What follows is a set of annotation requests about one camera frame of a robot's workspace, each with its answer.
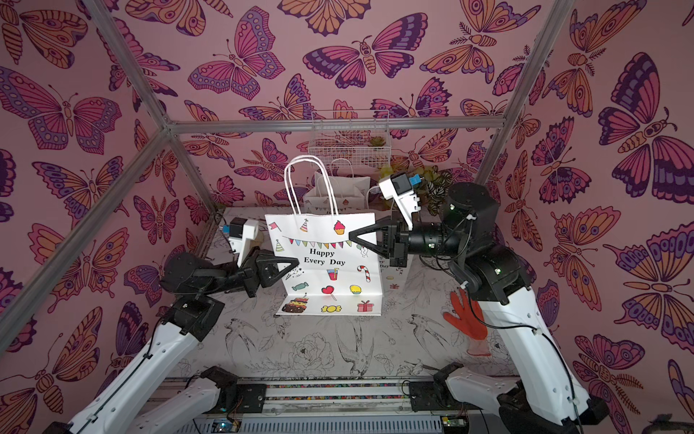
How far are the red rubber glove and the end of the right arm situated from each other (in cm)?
56

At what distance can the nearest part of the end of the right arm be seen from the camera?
419 mm

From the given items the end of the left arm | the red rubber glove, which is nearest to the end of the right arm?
the end of the left arm

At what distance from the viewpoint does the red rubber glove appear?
0.83 m

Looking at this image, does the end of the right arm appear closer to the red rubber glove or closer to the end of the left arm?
the end of the left arm
